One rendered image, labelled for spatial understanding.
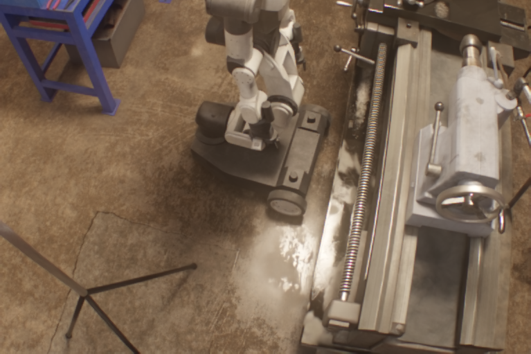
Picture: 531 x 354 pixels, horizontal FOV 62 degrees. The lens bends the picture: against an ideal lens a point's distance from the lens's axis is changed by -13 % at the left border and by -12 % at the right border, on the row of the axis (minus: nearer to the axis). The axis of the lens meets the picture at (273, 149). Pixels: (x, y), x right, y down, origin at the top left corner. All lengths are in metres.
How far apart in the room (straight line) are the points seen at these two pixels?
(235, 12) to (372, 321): 1.04
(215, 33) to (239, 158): 0.83
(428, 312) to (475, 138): 0.63
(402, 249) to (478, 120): 0.50
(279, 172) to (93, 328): 1.24
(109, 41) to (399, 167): 1.90
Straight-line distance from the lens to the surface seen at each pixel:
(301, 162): 2.49
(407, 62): 2.09
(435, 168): 1.58
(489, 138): 1.59
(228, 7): 1.49
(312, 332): 2.01
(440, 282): 1.82
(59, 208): 2.80
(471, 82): 1.70
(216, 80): 3.02
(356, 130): 2.37
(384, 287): 1.63
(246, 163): 2.51
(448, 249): 1.87
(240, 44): 1.59
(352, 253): 1.76
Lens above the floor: 2.38
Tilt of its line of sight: 60 degrees down
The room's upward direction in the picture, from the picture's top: 3 degrees clockwise
